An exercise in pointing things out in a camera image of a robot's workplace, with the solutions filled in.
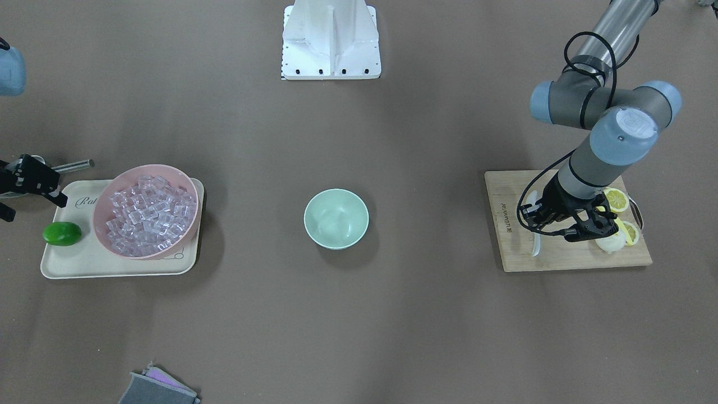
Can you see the wooden cutting board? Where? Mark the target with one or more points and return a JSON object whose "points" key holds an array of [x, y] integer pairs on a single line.
{"points": [[516, 243]]}

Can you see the grey cleaning cloth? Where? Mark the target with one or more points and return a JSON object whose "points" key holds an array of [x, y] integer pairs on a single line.
{"points": [[143, 389]]}

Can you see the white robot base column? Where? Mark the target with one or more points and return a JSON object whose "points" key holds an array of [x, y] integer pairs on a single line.
{"points": [[330, 40]]}

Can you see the lemon slice near bun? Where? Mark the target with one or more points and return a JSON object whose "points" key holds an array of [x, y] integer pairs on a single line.
{"points": [[618, 200]]}

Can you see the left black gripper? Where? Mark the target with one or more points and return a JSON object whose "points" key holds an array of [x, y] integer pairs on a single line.
{"points": [[557, 197]]}

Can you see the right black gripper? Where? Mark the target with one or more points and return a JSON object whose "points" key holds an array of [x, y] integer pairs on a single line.
{"points": [[28, 175]]}

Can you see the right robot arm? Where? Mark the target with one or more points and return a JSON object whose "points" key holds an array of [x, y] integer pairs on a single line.
{"points": [[13, 75]]}

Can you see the pile of ice cubes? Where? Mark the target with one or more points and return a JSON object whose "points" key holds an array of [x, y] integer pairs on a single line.
{"points": [[149, 217]]}

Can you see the green lime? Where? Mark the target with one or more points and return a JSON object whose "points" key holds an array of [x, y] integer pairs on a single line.
{"points": [[62, 233]]}

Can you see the metal ice scoop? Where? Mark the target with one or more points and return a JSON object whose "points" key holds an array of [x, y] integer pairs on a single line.
{"points": [[73, 165]]}

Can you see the pink cleaning cloth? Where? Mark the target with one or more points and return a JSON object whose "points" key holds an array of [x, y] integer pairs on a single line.
{"points": [[162, 376]]}

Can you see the pink bowl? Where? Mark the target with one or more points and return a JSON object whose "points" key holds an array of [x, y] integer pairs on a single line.
{"points": [[102, 211]]}

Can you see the mint green bowl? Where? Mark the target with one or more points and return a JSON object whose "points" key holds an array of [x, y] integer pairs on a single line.
{"points": [[336, 219]]}

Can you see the white steamed bun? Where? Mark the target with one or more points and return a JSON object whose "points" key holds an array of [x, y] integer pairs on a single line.
{"points": [[613, 243]]}

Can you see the metal cutting board handle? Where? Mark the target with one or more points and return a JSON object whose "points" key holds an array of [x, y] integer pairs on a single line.
{"points": [[636, 212]]}

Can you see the cream serving tray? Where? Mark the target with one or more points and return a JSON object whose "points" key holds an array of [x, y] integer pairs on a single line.
{"points": [[89, 259]]}

